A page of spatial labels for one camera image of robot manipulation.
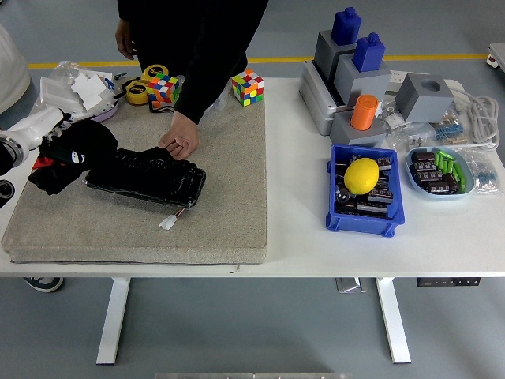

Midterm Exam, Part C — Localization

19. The person's right hand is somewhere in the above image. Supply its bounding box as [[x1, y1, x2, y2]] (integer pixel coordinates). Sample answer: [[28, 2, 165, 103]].
[[114, 19, 138, 61]]

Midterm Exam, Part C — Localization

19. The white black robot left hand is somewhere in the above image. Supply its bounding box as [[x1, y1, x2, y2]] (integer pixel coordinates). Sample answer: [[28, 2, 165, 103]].
[[8, 106, 74, 153]]

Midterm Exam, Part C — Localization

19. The purple rimmed plate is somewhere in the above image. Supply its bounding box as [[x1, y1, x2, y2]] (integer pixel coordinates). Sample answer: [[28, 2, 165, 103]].
[[73, 100, 119, 122]]

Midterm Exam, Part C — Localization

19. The grey block with round hole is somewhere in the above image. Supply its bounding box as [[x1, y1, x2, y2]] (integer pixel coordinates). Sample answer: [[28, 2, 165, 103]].
[[395, 73, 455, 123]]

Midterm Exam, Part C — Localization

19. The metal bracket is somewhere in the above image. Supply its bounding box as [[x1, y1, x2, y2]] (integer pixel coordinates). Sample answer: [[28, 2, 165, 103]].
[[335, 277, 368, 294]]

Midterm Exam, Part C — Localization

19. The black rag with red tag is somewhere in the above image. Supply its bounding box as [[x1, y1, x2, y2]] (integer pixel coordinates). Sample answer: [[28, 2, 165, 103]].
[[27, 119, 119, 197]]

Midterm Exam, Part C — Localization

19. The clear plastic wrap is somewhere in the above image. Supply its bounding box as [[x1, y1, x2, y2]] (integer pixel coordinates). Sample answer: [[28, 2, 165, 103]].
[[204, 88, 232, 115]]

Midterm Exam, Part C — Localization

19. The yellow lemon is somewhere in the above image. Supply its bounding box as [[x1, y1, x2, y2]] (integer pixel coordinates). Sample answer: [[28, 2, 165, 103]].
[[343, 157, 380, 196]]

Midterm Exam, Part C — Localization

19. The light grey enclosure box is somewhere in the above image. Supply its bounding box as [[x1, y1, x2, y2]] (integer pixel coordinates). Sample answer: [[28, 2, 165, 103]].
[[298, 59, 356, 137]]

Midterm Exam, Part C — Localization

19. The person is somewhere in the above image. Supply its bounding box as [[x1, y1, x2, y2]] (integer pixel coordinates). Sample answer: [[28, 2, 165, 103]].
[[116, 0, 271, 126], [0, 23, 32, 115]]

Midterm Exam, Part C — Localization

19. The blue plastic bin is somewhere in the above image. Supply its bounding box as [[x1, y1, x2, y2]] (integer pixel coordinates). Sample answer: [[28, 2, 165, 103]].
[[325, 144, 406, 238]]

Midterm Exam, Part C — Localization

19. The grey-brown mat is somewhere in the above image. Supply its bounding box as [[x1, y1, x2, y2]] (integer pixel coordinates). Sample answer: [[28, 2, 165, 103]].
[[0, 77, 268, 265]]

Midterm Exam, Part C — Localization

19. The low grey holder block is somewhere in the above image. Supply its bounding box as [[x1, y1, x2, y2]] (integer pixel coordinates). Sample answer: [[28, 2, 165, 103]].
[[329, 111, 388, 149]]

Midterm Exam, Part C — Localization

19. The clear bag of small parts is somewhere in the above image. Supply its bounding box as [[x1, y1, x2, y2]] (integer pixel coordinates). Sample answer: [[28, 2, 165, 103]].
[[376, 98, 407, 131]]

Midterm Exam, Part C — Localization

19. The yellow tape measure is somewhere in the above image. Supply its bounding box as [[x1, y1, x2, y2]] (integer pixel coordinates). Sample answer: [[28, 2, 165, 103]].
[[125, 80, 149, 106], [140, 64, 170, 84]]

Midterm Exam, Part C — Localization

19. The small black tool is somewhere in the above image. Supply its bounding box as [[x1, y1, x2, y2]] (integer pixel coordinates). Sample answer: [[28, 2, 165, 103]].
[[103, 71, 133, 102]]

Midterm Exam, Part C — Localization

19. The white plastic tray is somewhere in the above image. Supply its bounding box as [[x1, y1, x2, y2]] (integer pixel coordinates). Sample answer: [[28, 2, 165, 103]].
[[39, 76, 84, 114]]

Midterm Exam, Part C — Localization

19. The light blue dish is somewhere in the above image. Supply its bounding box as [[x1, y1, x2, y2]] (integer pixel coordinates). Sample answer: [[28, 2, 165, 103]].
[[405, 146, 476, 202]]

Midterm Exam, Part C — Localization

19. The white table leg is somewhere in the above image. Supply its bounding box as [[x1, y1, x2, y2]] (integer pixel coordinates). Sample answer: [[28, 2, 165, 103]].
[[95, 277, 132, 366], [375, 277, 412, 365]]

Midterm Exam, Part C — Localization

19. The white wheeled cart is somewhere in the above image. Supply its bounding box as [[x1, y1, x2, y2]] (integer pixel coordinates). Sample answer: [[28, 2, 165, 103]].
[[485, 42, 505, 74]]

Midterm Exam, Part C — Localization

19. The black desk control panel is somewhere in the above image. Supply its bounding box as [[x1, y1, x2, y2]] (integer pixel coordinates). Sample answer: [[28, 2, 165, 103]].
[[417, 277, 481, 287]]

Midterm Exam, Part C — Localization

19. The bag of blue resistors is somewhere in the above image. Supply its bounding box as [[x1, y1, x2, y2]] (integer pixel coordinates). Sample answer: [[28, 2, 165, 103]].
[[432, 103, 471, 145], [459, 148, 502, 196]]

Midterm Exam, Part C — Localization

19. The person's foot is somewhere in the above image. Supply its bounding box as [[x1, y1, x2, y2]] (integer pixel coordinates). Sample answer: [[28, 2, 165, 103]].
[[23, 276, 65, 294]]

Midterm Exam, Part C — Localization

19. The clear bag with plug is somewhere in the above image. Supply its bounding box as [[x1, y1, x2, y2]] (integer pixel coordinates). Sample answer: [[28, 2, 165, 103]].
[[384, 121, 437, 153]]

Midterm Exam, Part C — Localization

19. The clear plastic bag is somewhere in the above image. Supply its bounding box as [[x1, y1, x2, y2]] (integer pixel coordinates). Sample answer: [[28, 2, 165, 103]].
[[47, 60, 88, 84]]

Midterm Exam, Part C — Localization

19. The colourful puzzle cube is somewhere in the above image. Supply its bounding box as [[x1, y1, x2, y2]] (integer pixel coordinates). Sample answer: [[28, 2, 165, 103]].
[[230, 69, 265, 107], [147, 73, 181, 110]]

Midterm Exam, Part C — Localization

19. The person's left hand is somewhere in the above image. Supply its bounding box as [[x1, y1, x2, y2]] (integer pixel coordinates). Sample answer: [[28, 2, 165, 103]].
[[157, 111, 200, 162]]

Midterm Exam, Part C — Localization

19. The white power strip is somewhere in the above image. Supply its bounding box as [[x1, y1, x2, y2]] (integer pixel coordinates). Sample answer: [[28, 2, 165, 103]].
[[385, 69, 410, 104]]

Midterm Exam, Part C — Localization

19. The white power cable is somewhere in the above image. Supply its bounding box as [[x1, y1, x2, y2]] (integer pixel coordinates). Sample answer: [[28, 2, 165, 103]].
[[445, 78, 501, 151]]

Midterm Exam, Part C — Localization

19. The white torn card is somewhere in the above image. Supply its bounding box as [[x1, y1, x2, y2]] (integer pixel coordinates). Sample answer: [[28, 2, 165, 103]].
[[72, 69, 114, 111]]

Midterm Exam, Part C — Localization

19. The white connector with wires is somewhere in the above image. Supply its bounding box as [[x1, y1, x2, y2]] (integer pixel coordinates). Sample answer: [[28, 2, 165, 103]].
[[158, 208, 190, 231]]

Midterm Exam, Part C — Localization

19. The orange cylinder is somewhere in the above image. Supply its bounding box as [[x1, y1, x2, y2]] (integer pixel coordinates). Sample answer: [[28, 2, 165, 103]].
[[350, 93, 380, 131]]

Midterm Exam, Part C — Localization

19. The blue bottle-shaped block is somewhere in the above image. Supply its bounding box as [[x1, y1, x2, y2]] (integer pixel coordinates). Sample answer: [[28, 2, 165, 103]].
[[352, 32, 386, 73], [330, 6, 362, 45]]

